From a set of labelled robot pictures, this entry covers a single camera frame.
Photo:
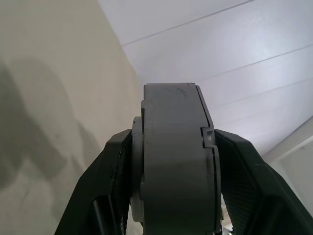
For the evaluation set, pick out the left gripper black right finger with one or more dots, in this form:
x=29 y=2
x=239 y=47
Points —
x=252 y=195

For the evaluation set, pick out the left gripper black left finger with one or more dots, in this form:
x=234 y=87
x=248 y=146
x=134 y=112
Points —
x=97 y=191

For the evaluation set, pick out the grey stator housing copper coils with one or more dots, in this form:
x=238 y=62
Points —
x=171 y=159

